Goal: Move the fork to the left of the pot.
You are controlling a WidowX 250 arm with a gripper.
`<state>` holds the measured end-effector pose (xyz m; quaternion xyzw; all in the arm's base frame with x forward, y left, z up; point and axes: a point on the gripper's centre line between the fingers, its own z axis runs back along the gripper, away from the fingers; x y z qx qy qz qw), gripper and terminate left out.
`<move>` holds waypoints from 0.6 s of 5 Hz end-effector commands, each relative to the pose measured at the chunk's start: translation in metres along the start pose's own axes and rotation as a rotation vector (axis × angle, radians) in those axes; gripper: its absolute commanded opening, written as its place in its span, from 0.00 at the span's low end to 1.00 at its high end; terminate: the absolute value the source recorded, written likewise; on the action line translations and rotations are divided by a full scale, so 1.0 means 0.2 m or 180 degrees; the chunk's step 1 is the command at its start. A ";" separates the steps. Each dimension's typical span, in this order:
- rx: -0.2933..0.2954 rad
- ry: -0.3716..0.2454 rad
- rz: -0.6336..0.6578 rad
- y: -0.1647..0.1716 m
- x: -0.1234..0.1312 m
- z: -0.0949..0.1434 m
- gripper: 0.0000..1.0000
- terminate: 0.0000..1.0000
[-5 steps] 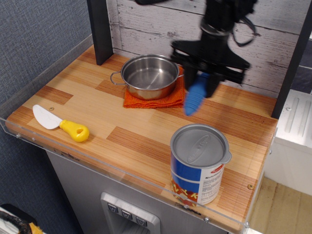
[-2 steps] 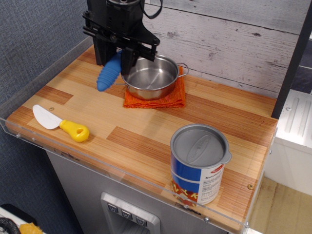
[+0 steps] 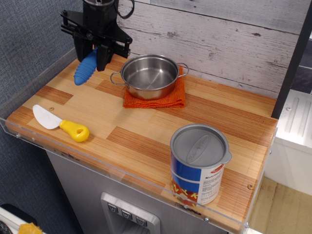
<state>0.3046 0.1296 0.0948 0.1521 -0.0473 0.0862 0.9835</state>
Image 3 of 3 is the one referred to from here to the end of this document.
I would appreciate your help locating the stainless steel pot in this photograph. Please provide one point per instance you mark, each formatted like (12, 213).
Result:
(149, 77)

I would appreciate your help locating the yellow and black object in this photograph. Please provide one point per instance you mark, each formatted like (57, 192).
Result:
(15, 221)

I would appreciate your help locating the orange folded cloth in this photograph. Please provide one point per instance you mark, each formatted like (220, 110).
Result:
(176, 99)

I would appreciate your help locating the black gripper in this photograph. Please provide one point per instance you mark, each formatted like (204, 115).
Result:
(96, 26)

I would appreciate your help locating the blue labelled soup can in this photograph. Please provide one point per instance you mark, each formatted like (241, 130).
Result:
(199, 154)

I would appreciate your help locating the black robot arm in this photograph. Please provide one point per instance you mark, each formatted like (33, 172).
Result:
(100, 3)

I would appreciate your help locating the yellow handled white toy knife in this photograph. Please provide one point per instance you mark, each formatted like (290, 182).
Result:
(76, 131)

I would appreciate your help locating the dark vertical post right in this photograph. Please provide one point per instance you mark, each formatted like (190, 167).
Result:
(294, 63)

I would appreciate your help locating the white toy sink unit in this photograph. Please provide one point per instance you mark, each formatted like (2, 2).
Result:
(289, 161)

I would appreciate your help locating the blue handled metal fork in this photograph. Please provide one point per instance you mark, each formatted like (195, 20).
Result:
(86, 68)

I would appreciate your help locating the toy fridge dispenser panel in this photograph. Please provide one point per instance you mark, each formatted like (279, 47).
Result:
(125, 218)

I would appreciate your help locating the clear acrylic guard rail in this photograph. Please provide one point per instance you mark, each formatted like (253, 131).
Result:
(132, 146)

